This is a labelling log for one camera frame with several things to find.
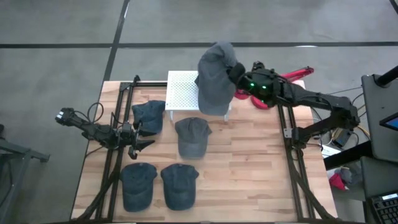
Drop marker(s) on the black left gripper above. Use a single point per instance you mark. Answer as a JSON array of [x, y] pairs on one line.
[[127, 140]]

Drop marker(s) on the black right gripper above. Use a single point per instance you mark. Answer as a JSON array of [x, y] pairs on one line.
[[258, 77]]

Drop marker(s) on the grey baseball cap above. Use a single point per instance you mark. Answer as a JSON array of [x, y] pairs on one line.
[[214, 81], [192, 137]]

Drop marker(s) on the dark blue baseball cap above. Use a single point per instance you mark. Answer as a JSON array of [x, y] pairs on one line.
[[137, 186], [149, 115], [179, 186]]

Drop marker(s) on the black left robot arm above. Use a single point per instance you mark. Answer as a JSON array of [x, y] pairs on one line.
[[93, 130]]

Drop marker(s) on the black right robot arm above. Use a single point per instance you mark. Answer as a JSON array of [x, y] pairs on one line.
[[323, 101]]

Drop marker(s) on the red desk lamp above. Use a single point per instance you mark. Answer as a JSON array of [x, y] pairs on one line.
[[297, 74]]

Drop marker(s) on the white perforated metal shelf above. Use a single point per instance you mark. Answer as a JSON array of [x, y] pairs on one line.
[[182, 91]]

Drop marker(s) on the white paper sheet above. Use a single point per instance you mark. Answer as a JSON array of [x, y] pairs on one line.
[[329, 151]]

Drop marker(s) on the black metal stand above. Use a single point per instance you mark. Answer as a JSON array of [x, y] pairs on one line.
[[18, 152]]

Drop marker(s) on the black diagonal beam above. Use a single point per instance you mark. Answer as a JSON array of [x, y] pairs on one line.
[[345, 157]]

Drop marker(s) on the red cloth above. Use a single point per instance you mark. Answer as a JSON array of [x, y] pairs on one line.
[[337, 182]]

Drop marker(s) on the grey side desk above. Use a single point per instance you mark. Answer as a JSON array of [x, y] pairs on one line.
[[377, 124]]

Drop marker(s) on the grey cloth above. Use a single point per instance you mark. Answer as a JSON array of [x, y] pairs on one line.
[[347, 175]]

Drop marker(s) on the black round pole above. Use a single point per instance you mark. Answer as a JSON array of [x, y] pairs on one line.
[[387, 77]]

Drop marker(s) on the tablet with blue screen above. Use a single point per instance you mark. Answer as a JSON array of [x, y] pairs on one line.
[[392, 122]]

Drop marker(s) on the grey desk panel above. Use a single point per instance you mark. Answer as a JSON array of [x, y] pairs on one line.
[[377, 177]]

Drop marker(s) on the black keyboard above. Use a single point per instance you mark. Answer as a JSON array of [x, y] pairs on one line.
[[385, 211]]

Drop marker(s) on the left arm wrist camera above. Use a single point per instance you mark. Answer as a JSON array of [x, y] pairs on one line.
[[126, 127]]

